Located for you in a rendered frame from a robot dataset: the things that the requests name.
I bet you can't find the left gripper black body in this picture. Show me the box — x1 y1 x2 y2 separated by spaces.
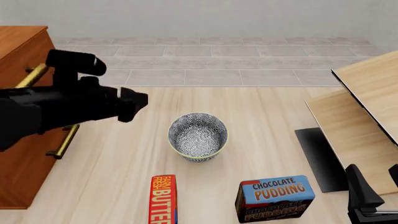
98 85 124 120

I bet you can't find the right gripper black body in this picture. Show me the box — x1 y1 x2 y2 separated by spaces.
347 205 398 224

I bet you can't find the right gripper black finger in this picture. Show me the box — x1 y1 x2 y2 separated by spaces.
345 164 386 211
388 164 398 188

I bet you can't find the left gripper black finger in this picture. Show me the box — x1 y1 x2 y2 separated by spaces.
120 86 149 110
116 101 138 123

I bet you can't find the black patterned bowl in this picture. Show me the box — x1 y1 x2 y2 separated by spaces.
167 112 229 163

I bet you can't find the wooden cabinet drawer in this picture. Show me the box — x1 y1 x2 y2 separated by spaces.
0 123 80 210
0 32 57 91

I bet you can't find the red-brown wooden cabinet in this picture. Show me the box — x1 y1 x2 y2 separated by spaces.
0 26 80 210

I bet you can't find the pale wooden shelf unit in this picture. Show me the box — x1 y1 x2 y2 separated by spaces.
303 49 398 196

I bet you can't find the blue chocolate pudding box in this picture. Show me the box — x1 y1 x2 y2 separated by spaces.
234 175 316 224

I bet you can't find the red butter box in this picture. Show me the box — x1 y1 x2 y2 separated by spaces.
148 174 178 224

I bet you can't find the brass drawer handle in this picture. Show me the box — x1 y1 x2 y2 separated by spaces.
14 63 50 90
45 123 81 161

